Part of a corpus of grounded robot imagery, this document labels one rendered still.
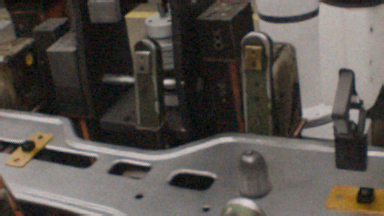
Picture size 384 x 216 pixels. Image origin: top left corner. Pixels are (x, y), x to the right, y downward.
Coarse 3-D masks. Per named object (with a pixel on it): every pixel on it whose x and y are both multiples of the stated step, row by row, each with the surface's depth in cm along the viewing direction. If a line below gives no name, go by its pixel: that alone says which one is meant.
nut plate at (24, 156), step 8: (32, 136) 92; (48, 136) 91; (24, 144) 88; (32, 144) 88; (40, 144) 90; (16, 152) 88; (24, 152) 88; (32, 152) 88; (8, 160) 87; (24, 160) 86
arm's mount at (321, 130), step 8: (352, 96) 132; (352, 112) 128; (320, 120) 126; (328, 120) 126; (368, 120) 124; (304, 128) 125; (312, 128) 125; (320, 128) 125; (328, 128) 124; (368, 128) 123; (304, 136) 123; (312, 136) 123; (320, 136) 123; (328, 136) 122; (368, 136) 125; (368, 144) 125
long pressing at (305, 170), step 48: (48, 144) 90; (96, 144) 88; (192, 144) 85; (240, 144) 84; (288, 144) 82; (48, 192) 79; (96, 192) 78; (144, 192) 78; (192, 192) 77; (240, 192) 76; (288, 192) 74
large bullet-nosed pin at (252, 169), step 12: (240, 156) 74; (252, 156) 73; (240, 168) 73; (252, 168) 73; (264, 168) 74; (240, 180) 74; (252, 180) 73; (264, 180) 74; (252, 192) 74; (264, 192) 75
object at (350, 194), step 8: (336, 192) 73; (344, 192) 72; (352, 192) 72; (360, 192) 70; (368, 192) 71; (376, 192) 71; (328, 200) 72; (336, 200) 71; (344, 200) 71; (352, 200) 71; (360, 200) 70; (368, 200) 70; (376, 200) 70; (336, 208) 70; (344, 208) 70; (352, 208) 70; (360, 208) 69; (368, 208) 69; (376, 208) 69
